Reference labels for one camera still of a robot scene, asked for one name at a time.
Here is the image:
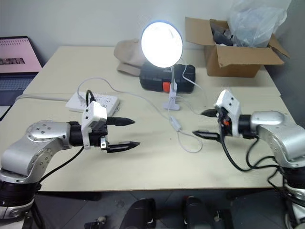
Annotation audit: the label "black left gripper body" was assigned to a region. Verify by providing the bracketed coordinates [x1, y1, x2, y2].
[89, 119, 111, 154]

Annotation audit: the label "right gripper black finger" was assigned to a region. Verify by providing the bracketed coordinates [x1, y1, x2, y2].
[192, 129, 221, 142]
[200, 109, 219, 118]

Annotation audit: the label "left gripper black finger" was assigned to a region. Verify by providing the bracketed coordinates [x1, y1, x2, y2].
[107, 116, 136, 127]
[106, 141, 141, 154]

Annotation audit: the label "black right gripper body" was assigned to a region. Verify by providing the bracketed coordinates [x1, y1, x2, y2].
[215, 107, 234, 138]

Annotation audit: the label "white round desk lamp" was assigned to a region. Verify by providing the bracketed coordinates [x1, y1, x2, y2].
[140, 21, 184, 111]

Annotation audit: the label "white power strip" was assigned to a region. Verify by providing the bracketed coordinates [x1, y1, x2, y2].
[65, 91, 121, 113]

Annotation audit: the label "black tool case orange latch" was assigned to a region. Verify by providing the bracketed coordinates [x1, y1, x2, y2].
[139, 62, 197, 94]

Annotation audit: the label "brown cardboard box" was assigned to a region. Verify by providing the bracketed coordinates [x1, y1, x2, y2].
[185, 16, 291, 78]

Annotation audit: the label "beige cap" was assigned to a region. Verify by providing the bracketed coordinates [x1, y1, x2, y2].
[113, 39, 146, 77]

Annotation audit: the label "dark rounded shape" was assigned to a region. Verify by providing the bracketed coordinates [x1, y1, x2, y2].
[182, 196, 215, 229]
[121, 198, 157, 229]

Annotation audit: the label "dark items in cardboard box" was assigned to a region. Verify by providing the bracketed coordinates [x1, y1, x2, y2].
[210, 20, 235, 46]

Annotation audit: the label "clear plastic bag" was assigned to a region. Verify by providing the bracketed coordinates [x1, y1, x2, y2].
[226, 0, 288, 48]

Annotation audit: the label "open laptop pink screen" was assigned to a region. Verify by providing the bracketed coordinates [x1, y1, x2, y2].
[0, 35, 43, 120]

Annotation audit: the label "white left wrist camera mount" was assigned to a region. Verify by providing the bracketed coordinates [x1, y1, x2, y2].
[81, 102, 108, 150]

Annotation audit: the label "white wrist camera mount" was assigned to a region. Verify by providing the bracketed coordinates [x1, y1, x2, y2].
[81, 102, 108, 150]
[213, 89, 243, 138]

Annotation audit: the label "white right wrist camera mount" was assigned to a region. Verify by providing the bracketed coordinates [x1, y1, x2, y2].
[213, 89, 243, 138]

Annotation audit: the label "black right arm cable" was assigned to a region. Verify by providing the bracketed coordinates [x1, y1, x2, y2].
[219, 133, 290, 191]

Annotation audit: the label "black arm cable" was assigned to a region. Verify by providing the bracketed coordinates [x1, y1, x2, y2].
[35, 89, 96, 189]
[219, 133, 290, 191]

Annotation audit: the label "white lamp cord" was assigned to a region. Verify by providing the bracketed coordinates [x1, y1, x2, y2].
[77, 56, 207, 154]

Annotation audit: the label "white inline cord switch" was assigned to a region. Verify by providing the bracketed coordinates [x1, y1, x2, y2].
[169, 116, 182, 132]

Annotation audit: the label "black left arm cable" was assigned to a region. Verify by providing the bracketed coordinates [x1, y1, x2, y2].
[35, 89, 96, 189]

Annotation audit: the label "white power strip cable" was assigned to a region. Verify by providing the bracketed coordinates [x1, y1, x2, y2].
[15, 94, 72, 102]

